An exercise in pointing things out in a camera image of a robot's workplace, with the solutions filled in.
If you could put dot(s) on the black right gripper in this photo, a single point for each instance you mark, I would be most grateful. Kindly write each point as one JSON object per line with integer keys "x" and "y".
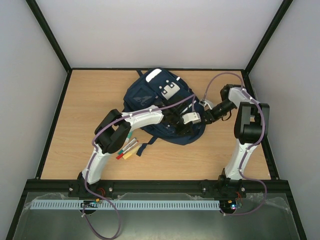
{"x": 207, "y": 116}

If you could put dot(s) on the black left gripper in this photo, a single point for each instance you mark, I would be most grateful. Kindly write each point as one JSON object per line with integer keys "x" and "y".
{"x": 181, "y": 131}

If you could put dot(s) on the navy blue student backpack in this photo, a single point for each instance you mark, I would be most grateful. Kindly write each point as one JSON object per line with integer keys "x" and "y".
{"x": 167, "y": 91}

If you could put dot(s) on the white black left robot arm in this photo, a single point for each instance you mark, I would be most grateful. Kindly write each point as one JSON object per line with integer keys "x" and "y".
{"x": 110, "y": 136}

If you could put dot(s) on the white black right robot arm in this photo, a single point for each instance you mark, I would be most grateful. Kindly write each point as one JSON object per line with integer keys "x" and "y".
{"x": 250, "y": 128}

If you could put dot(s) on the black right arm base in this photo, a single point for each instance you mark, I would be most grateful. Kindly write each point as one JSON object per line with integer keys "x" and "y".
{"x": 230, "y": 193}

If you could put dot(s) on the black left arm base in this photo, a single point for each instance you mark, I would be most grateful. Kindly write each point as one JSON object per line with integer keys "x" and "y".
{"x": 91, "y": 194}

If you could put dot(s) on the green white glue stick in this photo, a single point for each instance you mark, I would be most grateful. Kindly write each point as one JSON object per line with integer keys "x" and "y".
{"x": 129, "y": 136}

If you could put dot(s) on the yellow highlighter pen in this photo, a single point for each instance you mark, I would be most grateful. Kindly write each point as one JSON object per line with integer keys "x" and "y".
{"x": 131, "y": 152}

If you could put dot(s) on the red cap white marker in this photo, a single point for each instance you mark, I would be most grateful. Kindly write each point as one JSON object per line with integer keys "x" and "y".
{"x": 125, "y": 151}

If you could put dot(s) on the green cap white marker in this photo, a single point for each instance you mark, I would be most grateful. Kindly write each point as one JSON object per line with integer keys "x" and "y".
{"x": 130, "y": 143}

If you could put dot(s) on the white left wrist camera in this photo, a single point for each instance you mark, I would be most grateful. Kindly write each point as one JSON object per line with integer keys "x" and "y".
{"x": 191, "y": 117}

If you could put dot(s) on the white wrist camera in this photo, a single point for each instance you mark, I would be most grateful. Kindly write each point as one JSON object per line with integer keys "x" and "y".
{"x": 191, "y": 117}
{"x": 207, "y": 104}

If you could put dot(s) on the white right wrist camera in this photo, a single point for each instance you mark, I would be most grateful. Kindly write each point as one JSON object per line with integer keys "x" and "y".
{"x": 207, "y": 104}

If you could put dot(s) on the black right corner post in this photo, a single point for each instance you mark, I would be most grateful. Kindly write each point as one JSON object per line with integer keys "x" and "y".
{"x": 276, "y": 20}

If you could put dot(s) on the black corner post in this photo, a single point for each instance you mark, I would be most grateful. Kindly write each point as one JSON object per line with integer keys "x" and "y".
{"x": 276, "y": 20}
{"x": 39, "y": 16}

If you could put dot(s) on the black aluminium frame rail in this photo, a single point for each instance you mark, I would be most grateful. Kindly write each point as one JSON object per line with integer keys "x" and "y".
{"x": 121, "y": 187}

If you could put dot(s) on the light blue slotted cable duct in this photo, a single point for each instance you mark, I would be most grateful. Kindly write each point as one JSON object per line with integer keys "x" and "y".
{"x": 125, "y": 205}

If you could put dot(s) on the black left corner post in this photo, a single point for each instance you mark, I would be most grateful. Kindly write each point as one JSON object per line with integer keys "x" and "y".
{"x": 39, "y": 16}

